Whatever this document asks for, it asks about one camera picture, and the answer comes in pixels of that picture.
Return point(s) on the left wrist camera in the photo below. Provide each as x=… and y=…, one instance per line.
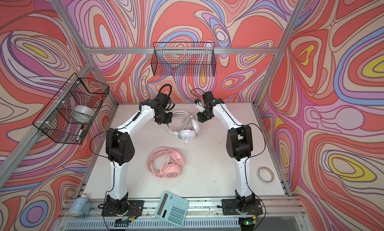
x=163, y=96

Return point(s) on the white tape roll on table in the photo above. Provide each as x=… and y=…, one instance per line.
x=265, y=175

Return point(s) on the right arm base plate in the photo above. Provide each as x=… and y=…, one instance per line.
x=232, y=207

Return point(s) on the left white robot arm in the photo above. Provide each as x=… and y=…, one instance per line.
x=120, y=148

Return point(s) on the black wire basket left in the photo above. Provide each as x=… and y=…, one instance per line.
x=55, y=122

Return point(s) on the pink headphones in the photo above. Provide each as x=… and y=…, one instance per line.
x=171, y=165

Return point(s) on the black wire basket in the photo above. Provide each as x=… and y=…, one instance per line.
x=196, y=59
x=55, y=122

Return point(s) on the white headphones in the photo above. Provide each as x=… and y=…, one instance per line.
x=188, y=129

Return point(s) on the green circuit board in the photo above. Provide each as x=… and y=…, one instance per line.
x=120, y=223

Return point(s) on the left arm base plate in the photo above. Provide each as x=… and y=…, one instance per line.
x=132, y=209

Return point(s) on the black wire basket back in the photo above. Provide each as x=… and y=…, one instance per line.
x=196, y=59

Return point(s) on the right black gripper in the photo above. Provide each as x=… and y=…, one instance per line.
x=202, y=119

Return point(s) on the black marker in basket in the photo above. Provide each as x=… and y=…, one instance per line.
x=78, y=138

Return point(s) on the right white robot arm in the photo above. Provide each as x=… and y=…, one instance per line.
x=239, y=143

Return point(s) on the grey tape roll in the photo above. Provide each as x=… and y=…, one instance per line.
x=82, y=114

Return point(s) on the teal calculator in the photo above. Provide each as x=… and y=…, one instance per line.
x=172, y=209

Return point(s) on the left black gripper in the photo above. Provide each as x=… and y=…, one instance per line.
x=170, y=120

